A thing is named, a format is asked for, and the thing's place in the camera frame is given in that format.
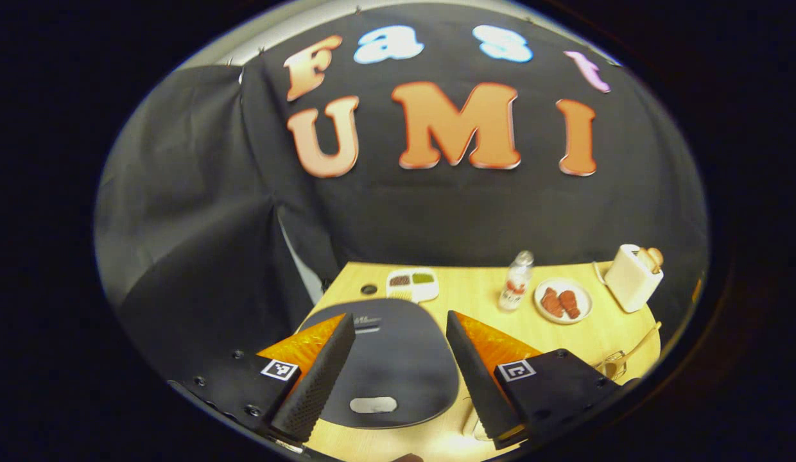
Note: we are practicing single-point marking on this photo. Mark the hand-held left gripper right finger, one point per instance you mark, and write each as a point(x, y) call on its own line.
point(478, 378)

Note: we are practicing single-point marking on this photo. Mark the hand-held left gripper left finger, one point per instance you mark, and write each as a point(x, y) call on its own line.
point(321, 378)

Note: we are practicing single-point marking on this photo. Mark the silver black rice cooker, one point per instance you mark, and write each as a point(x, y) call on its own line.
point(398, 366)

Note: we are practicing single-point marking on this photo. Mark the glass chopstick holder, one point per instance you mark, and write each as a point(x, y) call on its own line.
point(611, 367)

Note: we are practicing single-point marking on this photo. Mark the wooden spoon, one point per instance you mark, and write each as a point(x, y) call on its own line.
point(642, 340)

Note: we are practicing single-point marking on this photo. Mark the clear drink bottle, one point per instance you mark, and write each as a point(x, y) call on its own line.
point(515, 285)

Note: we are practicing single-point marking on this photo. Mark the black table grommet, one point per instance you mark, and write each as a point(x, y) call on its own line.
point(369, 289)

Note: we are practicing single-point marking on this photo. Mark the red meat slice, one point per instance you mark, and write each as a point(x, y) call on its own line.
point(570, 304)
point(551, 303)

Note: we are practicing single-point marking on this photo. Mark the white compartment snack dish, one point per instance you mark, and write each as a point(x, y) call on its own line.
point(412, 285)

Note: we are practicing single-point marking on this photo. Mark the white round plate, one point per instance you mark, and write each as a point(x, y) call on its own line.
point(584, 298)

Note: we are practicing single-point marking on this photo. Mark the white toaster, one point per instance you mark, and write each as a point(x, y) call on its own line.
point(629, 282)

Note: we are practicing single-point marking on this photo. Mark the toasted bread slice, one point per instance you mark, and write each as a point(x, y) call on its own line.
point(645, 258)
point(657, 256)

